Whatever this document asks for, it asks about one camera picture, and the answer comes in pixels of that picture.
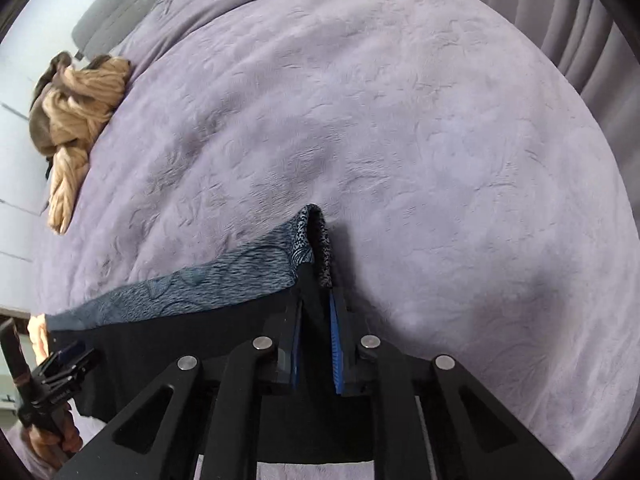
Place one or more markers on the grey padded headboard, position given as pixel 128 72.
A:
pixel 120 5

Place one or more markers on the person's left hand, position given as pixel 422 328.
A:
pixel 50 442

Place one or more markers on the white wardrobe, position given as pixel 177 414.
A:
pixel 15 170

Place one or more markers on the tan and brown clothes pile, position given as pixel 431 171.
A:
pixel 75 110

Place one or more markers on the black pants with patterned waistband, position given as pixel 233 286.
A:
pixel 200 340

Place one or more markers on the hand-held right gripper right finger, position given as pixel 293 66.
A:
pixel 339 355

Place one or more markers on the lilac embossed blanket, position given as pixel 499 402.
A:
pixel 400 160

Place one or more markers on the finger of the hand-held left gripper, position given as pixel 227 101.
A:
pixel 70 360

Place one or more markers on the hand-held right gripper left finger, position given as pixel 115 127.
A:
pixel 297 342

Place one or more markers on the pale pleated curtain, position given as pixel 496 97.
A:
pixel 575 35

